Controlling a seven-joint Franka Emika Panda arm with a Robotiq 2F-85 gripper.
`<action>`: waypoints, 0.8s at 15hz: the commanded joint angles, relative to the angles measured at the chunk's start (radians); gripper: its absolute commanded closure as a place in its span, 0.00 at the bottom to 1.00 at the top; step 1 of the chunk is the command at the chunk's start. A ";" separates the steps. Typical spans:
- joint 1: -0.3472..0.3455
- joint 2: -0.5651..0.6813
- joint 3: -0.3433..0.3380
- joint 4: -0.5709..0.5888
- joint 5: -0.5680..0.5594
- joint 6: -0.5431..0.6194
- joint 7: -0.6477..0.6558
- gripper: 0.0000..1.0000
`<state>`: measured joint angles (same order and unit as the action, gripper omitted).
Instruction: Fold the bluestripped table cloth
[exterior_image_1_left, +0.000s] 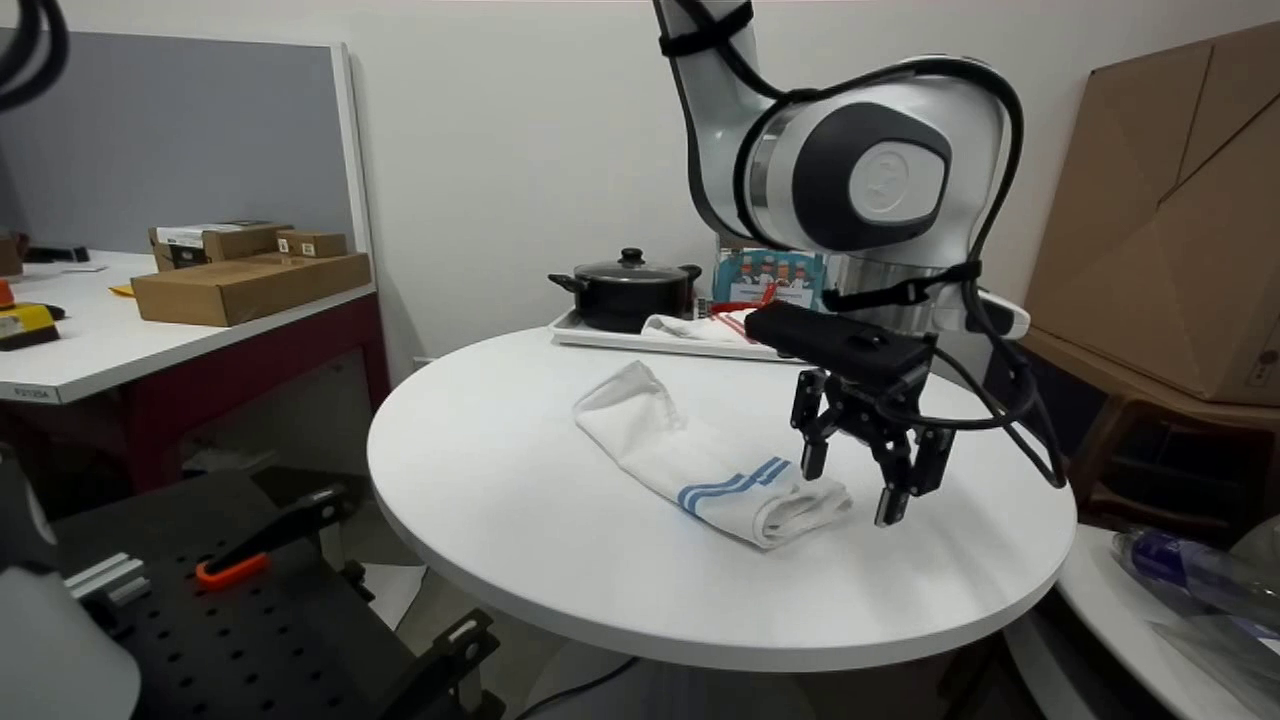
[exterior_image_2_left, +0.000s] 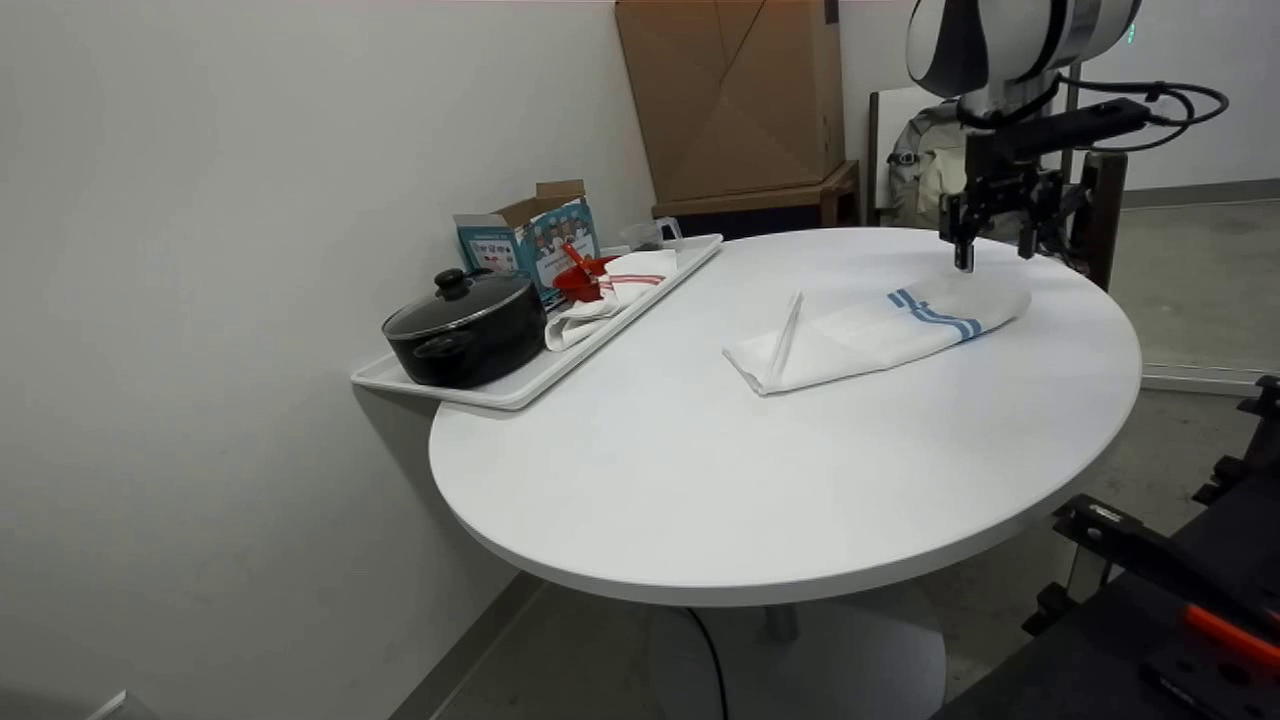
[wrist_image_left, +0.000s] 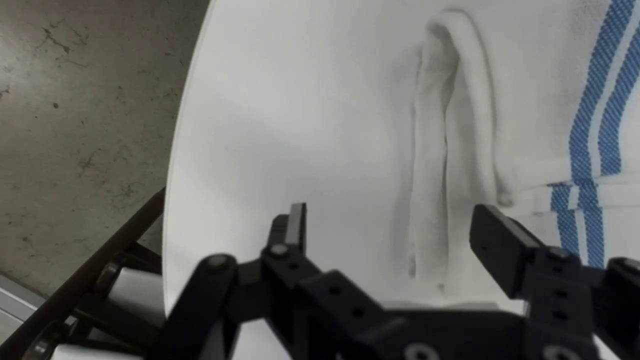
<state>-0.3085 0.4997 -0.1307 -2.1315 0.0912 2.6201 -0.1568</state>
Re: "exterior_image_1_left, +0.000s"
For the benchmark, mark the round white table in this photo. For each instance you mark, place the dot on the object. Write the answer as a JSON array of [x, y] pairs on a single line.
[[601, 572]]

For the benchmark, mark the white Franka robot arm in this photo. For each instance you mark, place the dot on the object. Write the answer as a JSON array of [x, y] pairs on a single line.
[[864, 174]]

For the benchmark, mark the black perforated breadboard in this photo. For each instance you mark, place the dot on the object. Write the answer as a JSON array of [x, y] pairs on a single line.
[[266, 652]]

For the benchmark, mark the black cart top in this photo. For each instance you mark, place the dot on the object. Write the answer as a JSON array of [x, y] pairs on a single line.
[[163, 514]]

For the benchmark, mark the aluminium extrusion bar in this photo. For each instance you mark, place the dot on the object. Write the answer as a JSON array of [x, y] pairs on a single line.
[[104, 579]]

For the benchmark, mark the dark wooden chair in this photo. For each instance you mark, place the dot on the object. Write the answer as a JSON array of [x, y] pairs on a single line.
[[1172, 466]]

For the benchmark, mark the orange black bar clamp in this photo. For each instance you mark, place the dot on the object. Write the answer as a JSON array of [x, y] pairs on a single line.
[[266, 543]]

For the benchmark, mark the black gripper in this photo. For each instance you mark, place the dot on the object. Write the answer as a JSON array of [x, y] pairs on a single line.
[[864, 406]]

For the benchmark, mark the large brown cardboard box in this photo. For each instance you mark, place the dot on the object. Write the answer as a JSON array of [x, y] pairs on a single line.
[[1172, 214]]

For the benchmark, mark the white rectangular tray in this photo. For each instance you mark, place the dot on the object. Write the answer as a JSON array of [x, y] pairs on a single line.
[[601, 336]]

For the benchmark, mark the white-topped desk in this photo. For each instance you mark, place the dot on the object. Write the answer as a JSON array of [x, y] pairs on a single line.
[[80, 365]]

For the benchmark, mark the clear plastic bag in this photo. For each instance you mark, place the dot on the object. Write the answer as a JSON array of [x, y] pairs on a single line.
[[1202, 572]]

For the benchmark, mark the blue printed cardboard carton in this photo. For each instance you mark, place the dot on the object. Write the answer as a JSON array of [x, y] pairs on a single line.
[[764, 282]]

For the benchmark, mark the small open cardboard box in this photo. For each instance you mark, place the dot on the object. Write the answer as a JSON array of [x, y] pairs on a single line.
[[222, 240]]

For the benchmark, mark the black lever clamp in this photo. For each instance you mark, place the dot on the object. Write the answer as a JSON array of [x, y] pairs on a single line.
[[453, 663]]

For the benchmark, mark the white blue-striped table cloth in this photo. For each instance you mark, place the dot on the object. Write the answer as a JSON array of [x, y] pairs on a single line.
[[664, 442]]

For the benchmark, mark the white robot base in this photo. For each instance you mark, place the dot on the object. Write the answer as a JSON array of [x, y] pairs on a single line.
[[52, 652]]

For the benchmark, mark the small black desk item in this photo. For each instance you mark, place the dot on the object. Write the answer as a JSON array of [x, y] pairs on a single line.
[[52, 254]]

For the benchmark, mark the flat brown cardboard box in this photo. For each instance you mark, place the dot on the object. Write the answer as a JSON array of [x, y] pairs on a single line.
[[245, 287]]

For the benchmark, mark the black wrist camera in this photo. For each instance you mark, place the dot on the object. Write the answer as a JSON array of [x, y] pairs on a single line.
[[842, 340]]

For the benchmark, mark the black pot with lid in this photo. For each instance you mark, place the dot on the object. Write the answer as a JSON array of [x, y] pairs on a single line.
[[624, 292]]

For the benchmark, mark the small closed cardboard box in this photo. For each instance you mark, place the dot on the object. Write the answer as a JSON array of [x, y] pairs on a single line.
[[312, 240]]

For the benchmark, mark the small brown desk item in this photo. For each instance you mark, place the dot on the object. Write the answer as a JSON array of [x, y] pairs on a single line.
[[10, 254]]

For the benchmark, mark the grey partition screen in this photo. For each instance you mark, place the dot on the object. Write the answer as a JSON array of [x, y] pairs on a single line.
[[173, 147]]

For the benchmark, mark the white red-striped cloth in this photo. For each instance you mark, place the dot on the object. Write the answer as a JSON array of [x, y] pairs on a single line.
[[694, 329]]

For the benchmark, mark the small white side table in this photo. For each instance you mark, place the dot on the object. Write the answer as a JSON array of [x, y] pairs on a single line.
[[1134, 624]]

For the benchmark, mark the brown low cabinet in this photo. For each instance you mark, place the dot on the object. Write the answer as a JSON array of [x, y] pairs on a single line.
[[1094, 381]]

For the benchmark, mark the yellow black tool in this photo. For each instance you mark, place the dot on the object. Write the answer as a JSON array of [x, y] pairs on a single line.
[[24, 324]]

